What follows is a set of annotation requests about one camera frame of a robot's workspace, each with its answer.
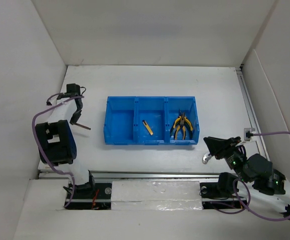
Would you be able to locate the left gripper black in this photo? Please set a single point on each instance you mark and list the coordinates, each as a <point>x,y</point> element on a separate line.
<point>74,119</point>

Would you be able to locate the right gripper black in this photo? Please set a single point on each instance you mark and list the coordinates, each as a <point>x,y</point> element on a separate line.
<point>221,146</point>

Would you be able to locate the silver metal tool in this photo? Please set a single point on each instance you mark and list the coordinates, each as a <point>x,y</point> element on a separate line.
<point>206,158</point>

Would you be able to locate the brown hex key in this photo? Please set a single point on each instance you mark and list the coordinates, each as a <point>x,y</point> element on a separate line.
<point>83,126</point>

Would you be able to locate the large yellow needle-nose pliers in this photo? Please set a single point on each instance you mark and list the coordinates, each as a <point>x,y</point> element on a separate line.
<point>179,125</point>

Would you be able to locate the small yellow needle-nose pliers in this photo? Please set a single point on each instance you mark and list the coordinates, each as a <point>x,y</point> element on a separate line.
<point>189,128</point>

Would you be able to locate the yellow utility knife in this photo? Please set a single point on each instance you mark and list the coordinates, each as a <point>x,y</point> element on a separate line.
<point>146,125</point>

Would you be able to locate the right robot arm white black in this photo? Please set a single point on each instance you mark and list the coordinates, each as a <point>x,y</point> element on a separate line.
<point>254,178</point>

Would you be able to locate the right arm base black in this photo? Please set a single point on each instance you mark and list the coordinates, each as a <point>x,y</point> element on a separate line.
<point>212,198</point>

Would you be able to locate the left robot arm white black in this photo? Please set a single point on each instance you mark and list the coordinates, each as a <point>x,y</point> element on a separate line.
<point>57,147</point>

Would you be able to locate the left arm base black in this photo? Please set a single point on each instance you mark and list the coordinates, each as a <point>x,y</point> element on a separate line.
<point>97,198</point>

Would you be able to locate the blue bin left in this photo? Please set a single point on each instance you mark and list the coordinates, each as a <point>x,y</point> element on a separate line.
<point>119,120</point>

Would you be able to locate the blue bin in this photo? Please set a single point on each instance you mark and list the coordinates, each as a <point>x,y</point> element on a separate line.
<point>152,110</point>
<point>119,120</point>
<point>184,104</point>

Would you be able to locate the blue bin right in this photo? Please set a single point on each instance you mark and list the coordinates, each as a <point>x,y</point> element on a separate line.
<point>184,104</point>

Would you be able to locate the blue bin middle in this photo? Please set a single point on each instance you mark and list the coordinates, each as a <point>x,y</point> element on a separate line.
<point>152,110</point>

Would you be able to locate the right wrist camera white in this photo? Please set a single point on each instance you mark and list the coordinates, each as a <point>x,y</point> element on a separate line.
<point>248,134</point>

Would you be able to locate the aluminium rail front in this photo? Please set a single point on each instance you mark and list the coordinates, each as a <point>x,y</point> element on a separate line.
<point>98,175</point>

